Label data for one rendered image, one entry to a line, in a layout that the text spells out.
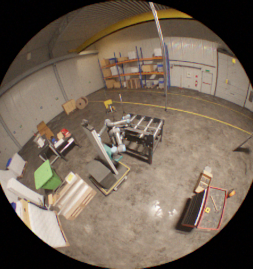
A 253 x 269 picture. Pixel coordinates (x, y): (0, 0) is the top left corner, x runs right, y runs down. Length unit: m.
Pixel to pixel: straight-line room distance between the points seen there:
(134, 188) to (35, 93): 11.14
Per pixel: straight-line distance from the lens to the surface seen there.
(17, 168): 7.09
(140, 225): 2.46
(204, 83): 10.51
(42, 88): 11.33
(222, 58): 11.05
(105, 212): 2.62
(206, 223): 1.86
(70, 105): 9.04
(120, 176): 2.36
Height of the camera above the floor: 2.44
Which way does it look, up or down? 41 degrees down
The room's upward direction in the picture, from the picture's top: 14 degrees counter-clockwise
